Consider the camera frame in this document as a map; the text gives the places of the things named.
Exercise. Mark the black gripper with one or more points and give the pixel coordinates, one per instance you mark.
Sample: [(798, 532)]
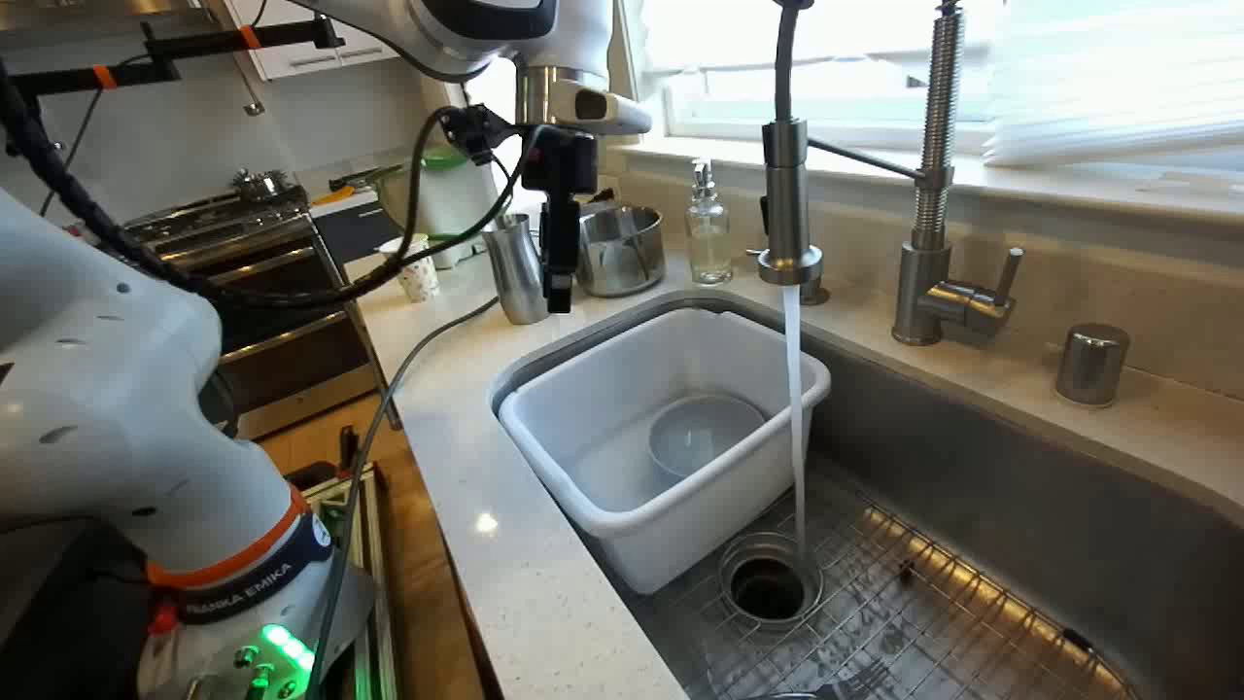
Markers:
[(562, 155)]

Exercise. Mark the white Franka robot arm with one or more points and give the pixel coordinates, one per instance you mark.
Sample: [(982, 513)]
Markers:
[(102, 390)]

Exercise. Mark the steel pull-down kitchen faucet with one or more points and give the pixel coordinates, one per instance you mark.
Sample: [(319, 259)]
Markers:
[(928, 265)]

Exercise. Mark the stainless steel pitcher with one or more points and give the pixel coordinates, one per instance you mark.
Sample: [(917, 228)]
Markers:
[(519, 273)]

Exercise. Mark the stainless steel pot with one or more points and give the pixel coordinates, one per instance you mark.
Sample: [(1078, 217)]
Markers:
[(624, 252)]

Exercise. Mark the white container green lid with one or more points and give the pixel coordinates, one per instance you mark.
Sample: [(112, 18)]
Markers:
[(453, 197)]

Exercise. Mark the white paper cup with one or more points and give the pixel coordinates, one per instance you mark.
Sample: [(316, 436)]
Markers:
[(418, 273)]

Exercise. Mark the clear soap pump bottle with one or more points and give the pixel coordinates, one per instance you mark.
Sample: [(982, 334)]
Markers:
[(707, 238)]

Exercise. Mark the gray bowl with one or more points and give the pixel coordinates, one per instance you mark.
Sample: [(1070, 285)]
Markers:
[(706, 433)]

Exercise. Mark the stainless steel stove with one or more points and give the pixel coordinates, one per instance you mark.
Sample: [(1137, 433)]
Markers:
[(285, 351)]

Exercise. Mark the white plastic wash tub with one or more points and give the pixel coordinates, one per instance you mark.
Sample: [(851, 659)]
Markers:
[(723, 517)]

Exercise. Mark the sink drain strainer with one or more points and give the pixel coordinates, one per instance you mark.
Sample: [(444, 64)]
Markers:
[(767, 584)]

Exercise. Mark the black bar orange tape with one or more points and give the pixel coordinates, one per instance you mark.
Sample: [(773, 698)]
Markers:
[(194, 42)]

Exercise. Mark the stainless steel sink basin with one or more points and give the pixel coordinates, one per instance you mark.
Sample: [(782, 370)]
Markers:
[(1061, 517)]

